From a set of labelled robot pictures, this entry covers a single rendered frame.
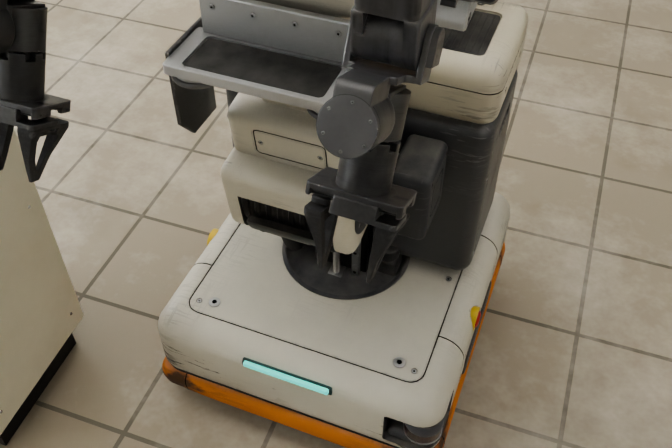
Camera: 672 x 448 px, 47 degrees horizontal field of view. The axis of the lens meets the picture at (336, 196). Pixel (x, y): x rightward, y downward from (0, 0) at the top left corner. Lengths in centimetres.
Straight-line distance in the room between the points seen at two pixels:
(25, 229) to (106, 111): 106
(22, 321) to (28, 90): 84
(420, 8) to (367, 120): 11
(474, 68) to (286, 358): 66
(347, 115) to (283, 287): 99
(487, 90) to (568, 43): 166
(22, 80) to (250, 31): 30
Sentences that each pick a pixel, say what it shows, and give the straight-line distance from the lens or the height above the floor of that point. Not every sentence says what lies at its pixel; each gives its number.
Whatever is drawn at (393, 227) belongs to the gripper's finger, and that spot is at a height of 100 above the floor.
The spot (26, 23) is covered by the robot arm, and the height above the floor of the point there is 109.
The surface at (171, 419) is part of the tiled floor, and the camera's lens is 181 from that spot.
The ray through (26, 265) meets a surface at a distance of 166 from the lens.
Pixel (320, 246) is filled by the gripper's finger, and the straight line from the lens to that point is 80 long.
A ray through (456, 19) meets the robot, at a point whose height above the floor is 105.
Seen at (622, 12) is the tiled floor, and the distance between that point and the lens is 322.
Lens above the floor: 154
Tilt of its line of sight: 44 degrees down
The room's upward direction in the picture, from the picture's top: straight up
